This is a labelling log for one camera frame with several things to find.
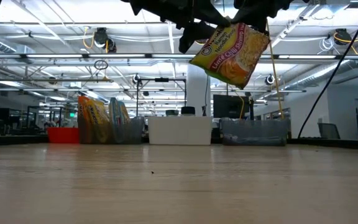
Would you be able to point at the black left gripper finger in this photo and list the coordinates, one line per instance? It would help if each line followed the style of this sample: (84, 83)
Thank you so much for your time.
(211, 14)
(194, 35)

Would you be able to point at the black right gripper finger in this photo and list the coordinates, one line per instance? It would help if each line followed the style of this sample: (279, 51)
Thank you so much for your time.
(253, 20)

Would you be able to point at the green yellow ramen packet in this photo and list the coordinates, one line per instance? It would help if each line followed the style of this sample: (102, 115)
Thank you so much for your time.
(232, 56)

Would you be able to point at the brown snack bag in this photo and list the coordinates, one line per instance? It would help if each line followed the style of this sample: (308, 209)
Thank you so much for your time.
(204, 111)

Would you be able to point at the white building pillar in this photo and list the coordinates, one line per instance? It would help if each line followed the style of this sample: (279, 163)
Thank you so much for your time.
(197, 93)

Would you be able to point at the white plastic bin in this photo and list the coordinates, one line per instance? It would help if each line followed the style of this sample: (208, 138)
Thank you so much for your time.
(180, 130)

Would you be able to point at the dark grey bin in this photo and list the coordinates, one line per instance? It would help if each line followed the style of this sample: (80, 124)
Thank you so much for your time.
(129, 132)
(255, 132)

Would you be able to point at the orange snack bag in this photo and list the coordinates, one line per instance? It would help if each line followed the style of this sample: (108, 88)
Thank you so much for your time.
(82, 107)

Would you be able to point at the grey office chair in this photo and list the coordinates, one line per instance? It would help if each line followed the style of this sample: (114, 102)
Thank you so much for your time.
(328, 130)

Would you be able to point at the red bowl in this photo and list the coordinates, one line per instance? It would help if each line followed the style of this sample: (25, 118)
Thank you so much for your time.
(63, 135)

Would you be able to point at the black gantry frame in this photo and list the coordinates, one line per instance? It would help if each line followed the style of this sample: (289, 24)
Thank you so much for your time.
(162, 80)

